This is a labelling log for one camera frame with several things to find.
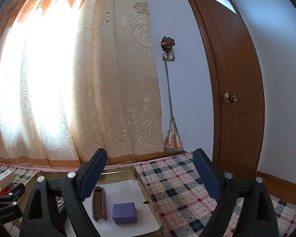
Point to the brass door knob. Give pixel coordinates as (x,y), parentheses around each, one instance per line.
(229,98)

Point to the cream lace curtain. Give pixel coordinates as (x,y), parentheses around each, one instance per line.
(76,76)

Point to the plaid tablecloth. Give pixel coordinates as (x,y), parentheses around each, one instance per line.
(178,194)

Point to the bronze rose wall hook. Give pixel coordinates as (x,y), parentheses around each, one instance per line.
(167,44)

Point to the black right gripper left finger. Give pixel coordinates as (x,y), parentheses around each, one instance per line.
(42,217)

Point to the brown wooden comb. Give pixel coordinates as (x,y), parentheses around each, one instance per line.
(99,204)

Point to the gold rectangular tin tray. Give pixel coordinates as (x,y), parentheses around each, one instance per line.
(89,202)

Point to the purple foam block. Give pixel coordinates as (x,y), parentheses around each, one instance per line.
(124,213)

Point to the brown wooden door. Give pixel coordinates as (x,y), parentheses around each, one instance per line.
(234,68)

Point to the tasselled curtain tieback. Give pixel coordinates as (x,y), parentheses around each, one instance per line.
(173,143)

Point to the white paper box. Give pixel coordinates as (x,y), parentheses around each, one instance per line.
(6,178)

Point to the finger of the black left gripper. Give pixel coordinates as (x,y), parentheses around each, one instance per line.
(14,194)

